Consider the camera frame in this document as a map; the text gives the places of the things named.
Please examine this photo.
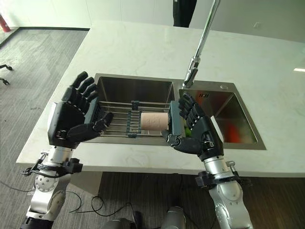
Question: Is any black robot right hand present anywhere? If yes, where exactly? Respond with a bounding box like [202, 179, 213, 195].
[162, 92, 225, 161]

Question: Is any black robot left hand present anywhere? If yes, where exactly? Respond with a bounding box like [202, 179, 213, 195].
[47, 71, 114, 147]

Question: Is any orange red item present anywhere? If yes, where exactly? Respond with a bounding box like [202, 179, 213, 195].
[223, 122, 242, 142]

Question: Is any extendable sink drain rack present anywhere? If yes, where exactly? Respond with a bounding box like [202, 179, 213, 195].
[89, 97, 184, 140]

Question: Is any stainless steel double sink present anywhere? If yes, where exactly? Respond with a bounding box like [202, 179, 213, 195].
[82, 73, 267, 151]

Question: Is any pink cup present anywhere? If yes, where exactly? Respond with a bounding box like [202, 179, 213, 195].
[140, 113, 170, 132]

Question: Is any white counter support panel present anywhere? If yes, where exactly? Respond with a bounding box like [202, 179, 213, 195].
[81, 170, 103, 195]

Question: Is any chrome kitchen faucet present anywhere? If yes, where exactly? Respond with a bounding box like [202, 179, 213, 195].
[183, 0, 223, 89]

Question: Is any silver robot right leg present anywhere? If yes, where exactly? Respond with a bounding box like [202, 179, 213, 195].
[163, 206, 186, 229]

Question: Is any silver robot leg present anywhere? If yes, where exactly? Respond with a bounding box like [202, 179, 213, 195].
[104, 217, 134, 229]
[163, 206, 186, 229]

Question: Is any red fire extinguisher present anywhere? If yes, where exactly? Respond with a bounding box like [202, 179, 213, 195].
[0, 13, 11, 34]

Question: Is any silver robot left leg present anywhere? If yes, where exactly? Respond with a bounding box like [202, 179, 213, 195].
[104, 217, 134, 229]

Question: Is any person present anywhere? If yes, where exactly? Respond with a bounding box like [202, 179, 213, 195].
[173, 0, 198, 28]

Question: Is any thin black floor cable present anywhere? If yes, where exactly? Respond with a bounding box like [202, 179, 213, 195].
[0, 180, 37, 194]

